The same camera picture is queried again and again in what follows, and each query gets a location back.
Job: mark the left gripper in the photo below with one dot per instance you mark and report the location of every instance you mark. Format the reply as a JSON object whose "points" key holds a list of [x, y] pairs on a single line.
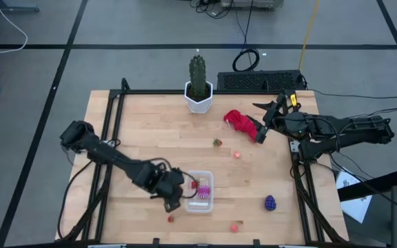
{"points": [[169, 186]]}

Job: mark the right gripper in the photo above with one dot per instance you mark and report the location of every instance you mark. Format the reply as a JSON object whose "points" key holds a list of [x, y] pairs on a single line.
{"points": [[278, 117]]}

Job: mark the large red fruit toy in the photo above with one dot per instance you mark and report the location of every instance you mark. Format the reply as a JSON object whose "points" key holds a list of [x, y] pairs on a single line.
{"points": [[194, 185]]}

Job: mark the pink peach toy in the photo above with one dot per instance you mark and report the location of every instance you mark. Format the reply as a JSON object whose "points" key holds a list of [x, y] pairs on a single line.
{"points": [[236, 155], [234, 227]]}

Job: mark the small strawberry toy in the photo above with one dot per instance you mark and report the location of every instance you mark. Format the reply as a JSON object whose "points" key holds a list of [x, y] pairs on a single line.
{"points": [[217, 142]]}

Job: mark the purple grape cluster toy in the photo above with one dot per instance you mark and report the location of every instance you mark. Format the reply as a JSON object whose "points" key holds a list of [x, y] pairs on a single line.
{"points": [[270, 203]]}

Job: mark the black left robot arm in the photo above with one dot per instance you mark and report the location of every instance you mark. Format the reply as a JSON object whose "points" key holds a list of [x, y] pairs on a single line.
{"points": [[115, 159]]}

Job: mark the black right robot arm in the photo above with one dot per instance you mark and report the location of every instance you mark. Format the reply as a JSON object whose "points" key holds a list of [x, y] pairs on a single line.
{"points": [[343, 127]]}

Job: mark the clear plastic tupperware container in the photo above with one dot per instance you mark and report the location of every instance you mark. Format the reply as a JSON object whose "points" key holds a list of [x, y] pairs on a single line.
{"points": [[198, 206]]}

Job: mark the red cloth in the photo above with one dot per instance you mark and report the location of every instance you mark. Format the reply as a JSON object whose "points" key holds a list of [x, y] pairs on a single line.
{"points": [[240, 122]]}

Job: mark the black keyboard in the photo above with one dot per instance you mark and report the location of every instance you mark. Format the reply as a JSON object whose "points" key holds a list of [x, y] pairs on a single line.
{"points": [[253, 81]]}

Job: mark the white hexagonal plant pot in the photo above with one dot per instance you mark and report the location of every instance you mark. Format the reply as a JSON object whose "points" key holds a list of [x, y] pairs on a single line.
{"points": [[198, 107]]}

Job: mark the green cactus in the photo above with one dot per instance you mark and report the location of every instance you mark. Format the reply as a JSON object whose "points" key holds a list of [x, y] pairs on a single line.
{"points": [[198, 75]]}

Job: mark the grey equipment box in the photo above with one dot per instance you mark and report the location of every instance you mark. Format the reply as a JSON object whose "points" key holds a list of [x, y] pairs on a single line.
{"points": [[253, 3]]}

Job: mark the white paper sheet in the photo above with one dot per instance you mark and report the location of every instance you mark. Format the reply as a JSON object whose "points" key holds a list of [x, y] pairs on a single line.
{"points": [[355, 203]]}

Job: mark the black bar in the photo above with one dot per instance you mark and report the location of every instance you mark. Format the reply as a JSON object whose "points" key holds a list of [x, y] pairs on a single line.
{"points": [[374, 186]]}

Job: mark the black aluminium frame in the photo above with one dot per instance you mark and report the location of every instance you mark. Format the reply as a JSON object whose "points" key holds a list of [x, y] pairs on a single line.
{"points": [[150, 92]]}

